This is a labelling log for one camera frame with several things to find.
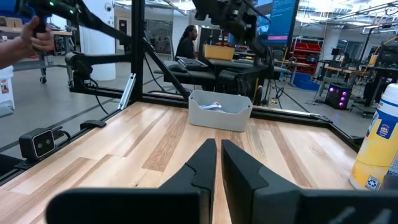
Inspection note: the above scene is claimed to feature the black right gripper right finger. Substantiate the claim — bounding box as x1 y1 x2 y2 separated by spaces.
221 139 398 224

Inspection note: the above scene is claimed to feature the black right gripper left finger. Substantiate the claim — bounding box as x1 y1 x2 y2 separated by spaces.
46 138 217 224

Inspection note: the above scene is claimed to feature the white travel toothpaste tube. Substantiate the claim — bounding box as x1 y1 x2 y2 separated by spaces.
198 101 224 113

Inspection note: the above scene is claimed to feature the person's forearm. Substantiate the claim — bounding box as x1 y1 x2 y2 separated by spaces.
0 39 32 70

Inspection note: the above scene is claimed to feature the yellow cardboard box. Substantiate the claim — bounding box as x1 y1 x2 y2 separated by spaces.
203 44 236 61

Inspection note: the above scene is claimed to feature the person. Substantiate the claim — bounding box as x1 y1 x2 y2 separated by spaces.
174 24 199 62

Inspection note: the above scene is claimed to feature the black keyboard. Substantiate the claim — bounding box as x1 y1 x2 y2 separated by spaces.
177 57 208 71

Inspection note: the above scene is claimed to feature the blue screen monitor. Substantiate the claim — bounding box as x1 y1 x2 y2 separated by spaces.
254 0 301 50

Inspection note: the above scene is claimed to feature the black desk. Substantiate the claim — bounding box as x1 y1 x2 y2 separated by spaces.
154 60 292 94

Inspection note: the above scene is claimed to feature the red parts bin rack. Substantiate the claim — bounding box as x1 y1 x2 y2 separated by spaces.
290 42 323 75

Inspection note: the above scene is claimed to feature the light grey plastic bin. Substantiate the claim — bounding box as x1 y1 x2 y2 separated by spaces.
188 90 253 133

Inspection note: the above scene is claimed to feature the yellow disinfecting wipes canister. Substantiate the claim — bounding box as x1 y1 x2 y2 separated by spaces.
349 83 398 191

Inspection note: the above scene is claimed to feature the white building pillar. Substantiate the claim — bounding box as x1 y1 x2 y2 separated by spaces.
79 0 116 82

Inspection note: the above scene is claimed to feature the black computer with pink lights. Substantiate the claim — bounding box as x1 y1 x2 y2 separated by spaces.
325 83 352 110

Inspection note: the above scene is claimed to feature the person's hand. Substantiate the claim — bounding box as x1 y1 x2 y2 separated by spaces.
20 15 55 54

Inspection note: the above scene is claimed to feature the white bucket with label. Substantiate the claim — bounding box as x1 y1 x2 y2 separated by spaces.
0 65 16 110

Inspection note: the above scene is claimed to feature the silver aluminium bracket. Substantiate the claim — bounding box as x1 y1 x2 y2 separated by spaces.
118 73 137 110

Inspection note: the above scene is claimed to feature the black table-level camera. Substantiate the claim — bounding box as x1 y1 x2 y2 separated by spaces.
18 128 57 162

